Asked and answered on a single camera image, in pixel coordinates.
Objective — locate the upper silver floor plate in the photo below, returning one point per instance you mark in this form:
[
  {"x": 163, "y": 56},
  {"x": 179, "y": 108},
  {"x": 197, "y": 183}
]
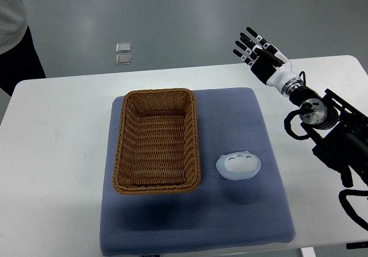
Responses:
[{"x": 123, "y": 47}]

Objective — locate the blue padded mat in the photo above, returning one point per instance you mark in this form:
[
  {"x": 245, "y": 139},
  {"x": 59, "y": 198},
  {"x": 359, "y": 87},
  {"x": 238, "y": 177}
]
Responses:
[{"x": 219, "y": 213}]

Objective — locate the person in grey shirt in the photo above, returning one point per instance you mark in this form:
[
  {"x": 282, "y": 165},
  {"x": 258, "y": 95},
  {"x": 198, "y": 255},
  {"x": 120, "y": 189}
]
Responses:
[{"x": 19, "y": 59}]

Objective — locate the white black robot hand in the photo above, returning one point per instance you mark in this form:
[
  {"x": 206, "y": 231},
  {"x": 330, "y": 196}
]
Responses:
[{"x": 271, "y": 66}]

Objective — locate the blue white plush toy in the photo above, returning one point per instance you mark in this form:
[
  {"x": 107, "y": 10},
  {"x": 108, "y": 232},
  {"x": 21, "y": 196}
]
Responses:
[{"x": 238, "y": 166}]

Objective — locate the brown wicker basket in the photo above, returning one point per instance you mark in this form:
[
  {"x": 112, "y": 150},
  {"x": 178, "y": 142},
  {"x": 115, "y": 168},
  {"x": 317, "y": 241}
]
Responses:
[{"x": 158, "y": 148}]

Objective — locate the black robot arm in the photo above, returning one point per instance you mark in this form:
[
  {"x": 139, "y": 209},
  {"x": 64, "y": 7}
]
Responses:
[{"x": 338, "y": 129}]

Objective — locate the silver floor plate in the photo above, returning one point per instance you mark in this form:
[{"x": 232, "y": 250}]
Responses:
[
  {"x": 123, "y": 59},
  {"x": 123, "y": 47}
]

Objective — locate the lower silver floor plate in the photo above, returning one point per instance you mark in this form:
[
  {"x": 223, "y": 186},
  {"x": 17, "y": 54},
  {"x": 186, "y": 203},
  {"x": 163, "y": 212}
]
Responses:
[{"x": 123, "y": 59}]

